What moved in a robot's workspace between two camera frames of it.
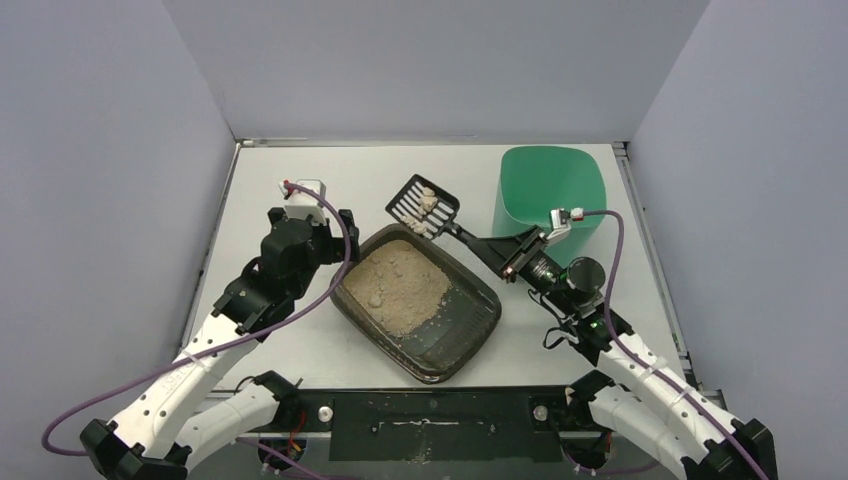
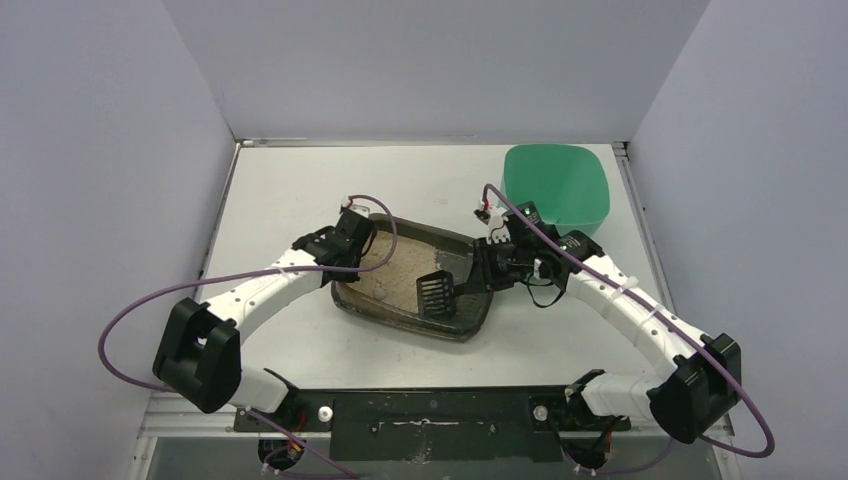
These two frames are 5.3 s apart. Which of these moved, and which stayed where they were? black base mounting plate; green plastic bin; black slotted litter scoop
Moved: black slotted litter scoop
Stayed: black base mounting plate; green plastic bin
